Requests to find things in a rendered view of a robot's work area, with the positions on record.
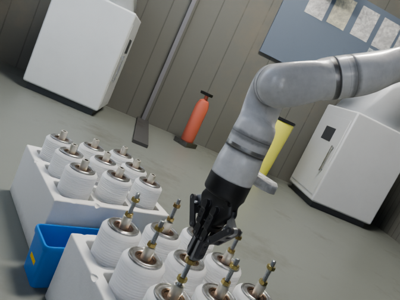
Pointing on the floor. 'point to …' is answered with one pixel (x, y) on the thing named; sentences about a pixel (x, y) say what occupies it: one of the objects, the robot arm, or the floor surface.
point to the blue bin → (49, 251)
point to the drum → (281, 128)
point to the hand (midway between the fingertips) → (197, 247)
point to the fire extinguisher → (194, 122)
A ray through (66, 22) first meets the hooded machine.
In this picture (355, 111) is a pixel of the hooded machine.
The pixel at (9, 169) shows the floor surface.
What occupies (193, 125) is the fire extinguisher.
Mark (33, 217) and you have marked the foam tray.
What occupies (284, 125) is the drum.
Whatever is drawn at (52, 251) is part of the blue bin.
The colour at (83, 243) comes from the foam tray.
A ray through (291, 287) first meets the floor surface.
